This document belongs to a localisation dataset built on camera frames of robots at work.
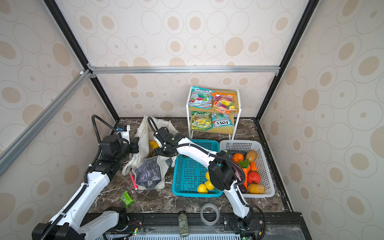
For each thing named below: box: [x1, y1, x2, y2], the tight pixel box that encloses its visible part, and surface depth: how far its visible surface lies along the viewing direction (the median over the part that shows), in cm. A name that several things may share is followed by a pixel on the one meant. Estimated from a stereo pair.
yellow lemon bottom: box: [197, 183, 208, 194], surface depth 83 cm
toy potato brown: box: [246, 149, 257, 162], surface depth 93 cm
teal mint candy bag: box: [188, 86, 215, 109], surface depth 82 cm
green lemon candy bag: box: [191, 111, 212, 131], surface depth 94 cm
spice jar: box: [178, 211, 189, 238], surface depth 72 cm
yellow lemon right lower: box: [205, 179, 215, 191], surface depth 83 cm
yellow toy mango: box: [247, 183, 265, 194], surface depth 81 cm
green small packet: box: [120, 190, 135, 208], surface depth 81 cm
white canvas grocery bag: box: [122, 115, 178, 191], surface depth 79 cm
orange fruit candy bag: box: [211, 92, 237, 114], surface depth 79 cm
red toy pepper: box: [247, 171, 261, 184], surface depth 84 cm
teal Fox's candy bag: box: [211, 112, 234, 129], surface depth 96 cm
